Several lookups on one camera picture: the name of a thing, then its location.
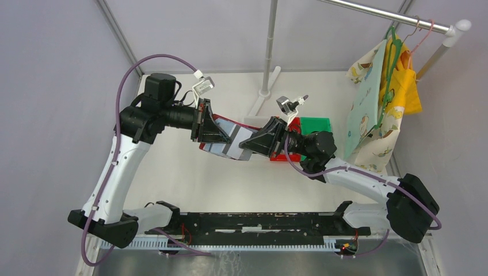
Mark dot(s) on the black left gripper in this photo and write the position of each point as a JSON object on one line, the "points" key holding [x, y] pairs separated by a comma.
{"points": [[210, 130]]}

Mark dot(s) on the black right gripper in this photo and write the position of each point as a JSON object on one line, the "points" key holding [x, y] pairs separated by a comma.
{"points": [[269, 139]]}

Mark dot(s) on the red leather card holder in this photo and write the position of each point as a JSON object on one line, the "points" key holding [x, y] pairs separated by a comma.
{"points": [[237, 132]]}

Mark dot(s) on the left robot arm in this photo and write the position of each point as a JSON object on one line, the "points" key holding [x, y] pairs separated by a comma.
{"points": [[148, 115]]}

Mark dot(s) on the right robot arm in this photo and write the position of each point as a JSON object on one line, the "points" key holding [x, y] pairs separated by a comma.
{"points": [[402, 205]]}

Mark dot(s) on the white plastic bin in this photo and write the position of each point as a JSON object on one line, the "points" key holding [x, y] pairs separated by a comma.
{"points": [[255, 122]]}

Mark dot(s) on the red plastic bin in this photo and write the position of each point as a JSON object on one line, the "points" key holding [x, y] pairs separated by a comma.
{"points": [[296, 127]]}

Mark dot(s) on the green plastic bin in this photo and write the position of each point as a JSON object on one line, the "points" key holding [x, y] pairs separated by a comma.
{"points": [[310, 125]]}

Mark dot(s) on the patterned cream cloth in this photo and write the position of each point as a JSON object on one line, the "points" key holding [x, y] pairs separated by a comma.
{"points": [[368, 144]]}

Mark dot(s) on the yellow garment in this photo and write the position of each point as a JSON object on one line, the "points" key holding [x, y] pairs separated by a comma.
{"points": [[403, 96]]}

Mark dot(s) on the small circuit board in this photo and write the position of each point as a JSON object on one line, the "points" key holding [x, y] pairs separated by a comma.
{"points": [[347, 248]]}

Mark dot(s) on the green hanger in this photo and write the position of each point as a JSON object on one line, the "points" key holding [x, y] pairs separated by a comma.
{"points": [[394, 52]]}

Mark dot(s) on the pink hanger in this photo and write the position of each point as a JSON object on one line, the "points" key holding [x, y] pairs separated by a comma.
{"points": [[412, 51]]}

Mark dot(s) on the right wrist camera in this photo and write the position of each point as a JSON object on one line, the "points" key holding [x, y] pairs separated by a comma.
{"points": [[290, 107]]}

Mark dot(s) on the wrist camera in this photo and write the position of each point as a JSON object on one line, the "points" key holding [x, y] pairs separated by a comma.
{"points": [[290, 107], [204, 84]]}

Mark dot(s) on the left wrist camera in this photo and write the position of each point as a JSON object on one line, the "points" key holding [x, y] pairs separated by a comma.
{"points": [[204, 84]]}

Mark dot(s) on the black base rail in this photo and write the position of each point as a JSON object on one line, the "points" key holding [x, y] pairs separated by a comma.
{"points": [[260, 229]]}

